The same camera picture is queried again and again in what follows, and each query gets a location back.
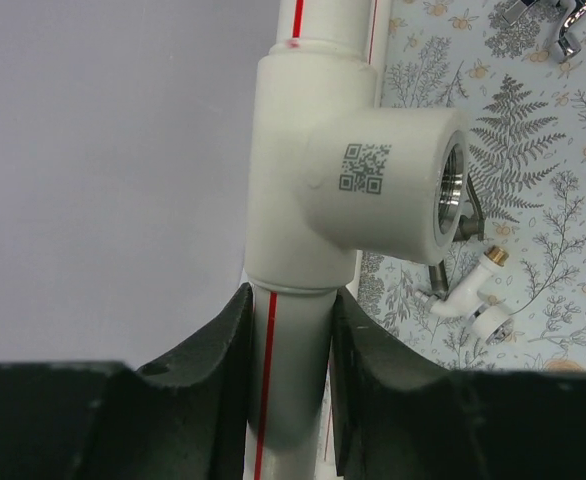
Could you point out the white plastic faucet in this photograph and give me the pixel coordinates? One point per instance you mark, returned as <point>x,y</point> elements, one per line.
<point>491,324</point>

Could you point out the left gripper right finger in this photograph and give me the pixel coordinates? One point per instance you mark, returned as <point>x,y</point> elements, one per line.
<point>397,415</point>

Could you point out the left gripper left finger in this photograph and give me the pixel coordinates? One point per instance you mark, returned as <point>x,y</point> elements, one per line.
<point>180,416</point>

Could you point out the chrome faucet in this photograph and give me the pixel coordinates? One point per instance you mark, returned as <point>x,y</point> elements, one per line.
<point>564,45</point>

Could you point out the dark short faucet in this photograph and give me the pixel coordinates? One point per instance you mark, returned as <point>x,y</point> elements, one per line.
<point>467,228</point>

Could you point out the white pipe frame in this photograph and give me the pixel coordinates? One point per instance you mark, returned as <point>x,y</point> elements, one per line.
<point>332,173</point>

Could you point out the floral table mat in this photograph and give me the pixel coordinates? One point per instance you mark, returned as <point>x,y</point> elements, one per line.
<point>527,141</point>

